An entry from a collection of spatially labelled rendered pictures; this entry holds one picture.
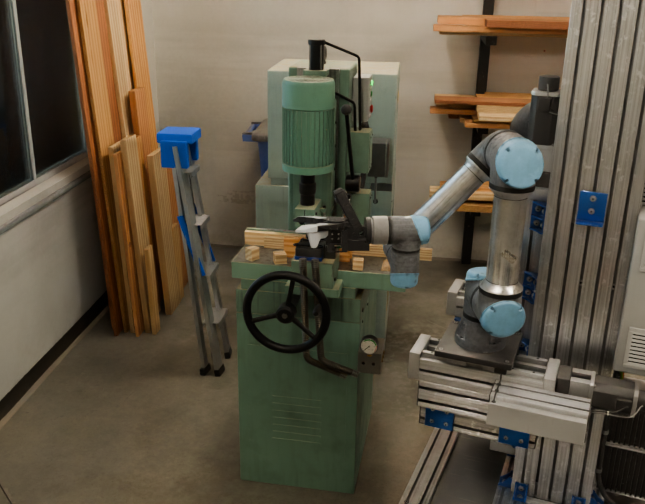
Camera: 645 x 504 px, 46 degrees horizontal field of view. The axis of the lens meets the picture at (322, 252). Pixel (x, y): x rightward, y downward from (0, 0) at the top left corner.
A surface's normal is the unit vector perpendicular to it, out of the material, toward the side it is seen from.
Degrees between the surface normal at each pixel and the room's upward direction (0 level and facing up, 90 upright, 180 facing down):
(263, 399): 90
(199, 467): 0
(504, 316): 98
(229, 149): 90
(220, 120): 90
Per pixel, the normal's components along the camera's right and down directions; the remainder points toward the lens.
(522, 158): 0.07, 0.22
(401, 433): 0.02, -0.93
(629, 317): -0.37, 0.33
